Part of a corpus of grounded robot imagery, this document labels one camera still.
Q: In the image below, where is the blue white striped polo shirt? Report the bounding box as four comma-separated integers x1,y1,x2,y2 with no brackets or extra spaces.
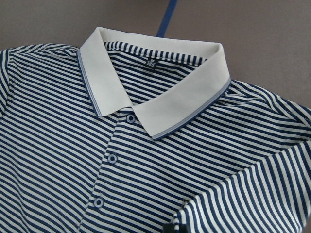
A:
0,27,311,233

